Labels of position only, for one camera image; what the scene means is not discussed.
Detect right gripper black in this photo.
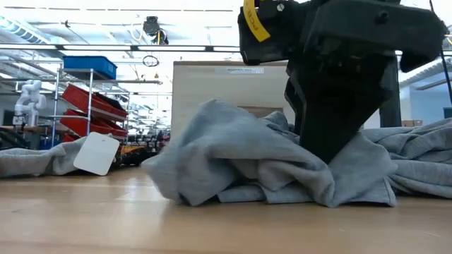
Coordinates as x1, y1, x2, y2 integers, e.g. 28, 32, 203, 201
238, 0, 448, 165

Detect cardboard box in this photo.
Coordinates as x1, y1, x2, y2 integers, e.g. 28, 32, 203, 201
170, 60, 296, 140

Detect black ceiling cable reel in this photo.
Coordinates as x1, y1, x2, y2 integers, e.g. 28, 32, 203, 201
142, 15, 170, 46

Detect thin black hanging cable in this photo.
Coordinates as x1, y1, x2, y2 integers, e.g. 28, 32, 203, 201
444, 68, 452, 104

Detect blue plastic bin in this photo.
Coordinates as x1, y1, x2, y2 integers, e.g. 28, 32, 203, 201
62, 55, 118, 80

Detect white paper hang tag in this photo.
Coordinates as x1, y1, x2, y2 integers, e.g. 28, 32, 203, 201
73, 131, 121, 176

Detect yellow cable tag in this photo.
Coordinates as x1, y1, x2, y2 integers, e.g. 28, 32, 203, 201
242, 0, 272, 43

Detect hanging black cable loop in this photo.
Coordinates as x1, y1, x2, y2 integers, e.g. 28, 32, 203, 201
142, 54, 160, 68

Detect grey sweatshirt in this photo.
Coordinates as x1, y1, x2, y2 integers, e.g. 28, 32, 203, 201
141, 98, 398, 208

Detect long overhead light bar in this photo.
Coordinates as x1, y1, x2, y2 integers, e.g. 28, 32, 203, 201
0, 42, 241, 54

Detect red plastic bin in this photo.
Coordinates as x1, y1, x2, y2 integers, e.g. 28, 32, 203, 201
59, 108, 129, 138
60, 83, 129, 119

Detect wooden workbench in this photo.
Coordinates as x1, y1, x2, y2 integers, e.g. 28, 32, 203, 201
0, 125, 54, 145

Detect metal shelf rack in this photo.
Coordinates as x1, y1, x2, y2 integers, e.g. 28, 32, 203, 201
49, 66, 165, 145

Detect long grey garment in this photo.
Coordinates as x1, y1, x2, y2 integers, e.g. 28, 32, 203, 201
0, 135, 89, 179

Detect black white-striped garment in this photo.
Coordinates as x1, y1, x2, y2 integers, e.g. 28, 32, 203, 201
114, 145, 148, 167

